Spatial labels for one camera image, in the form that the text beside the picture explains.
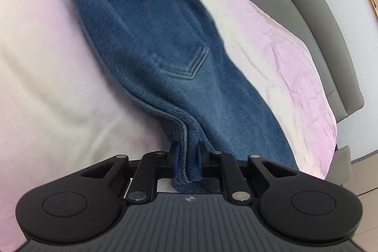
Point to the grey bedside cabinet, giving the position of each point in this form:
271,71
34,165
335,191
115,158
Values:
344,163

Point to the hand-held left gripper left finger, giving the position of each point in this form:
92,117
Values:
175,159

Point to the pink bed blanket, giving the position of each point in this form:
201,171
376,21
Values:
44,63

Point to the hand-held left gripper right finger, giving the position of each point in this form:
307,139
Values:
200,160

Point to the grey upholstered headboard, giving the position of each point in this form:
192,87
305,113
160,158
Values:
298,10

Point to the blue denim pants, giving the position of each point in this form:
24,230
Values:
165,48

